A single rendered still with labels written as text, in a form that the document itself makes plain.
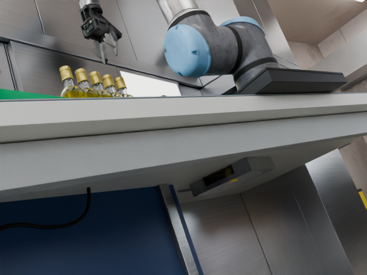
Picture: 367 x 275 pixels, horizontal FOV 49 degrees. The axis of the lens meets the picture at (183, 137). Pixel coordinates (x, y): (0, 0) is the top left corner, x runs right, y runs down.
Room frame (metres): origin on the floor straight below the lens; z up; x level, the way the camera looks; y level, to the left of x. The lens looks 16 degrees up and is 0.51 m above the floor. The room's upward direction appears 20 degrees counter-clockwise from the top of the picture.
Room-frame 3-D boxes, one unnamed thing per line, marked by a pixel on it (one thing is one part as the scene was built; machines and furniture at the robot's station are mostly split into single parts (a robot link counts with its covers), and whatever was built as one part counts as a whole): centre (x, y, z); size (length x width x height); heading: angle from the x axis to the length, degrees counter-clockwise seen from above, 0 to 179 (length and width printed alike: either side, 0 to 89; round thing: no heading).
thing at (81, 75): (1.15, 0.24, 1.14); 0.04 x 0.04 x 0.04
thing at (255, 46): (0.93, -0.22, 0.94); 0.13 x 0.12 x 0.14; 124
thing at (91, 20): (1.27, 0.16, 1.39); 0.09 x 0.08 x 0.12; 149
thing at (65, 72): (1.10, 0.27, 1.14); 0.04 x 0.04 x 0.04
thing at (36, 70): (1.49, 0.19, 1.15); 0.90 x 0.03 x 0.34; 148
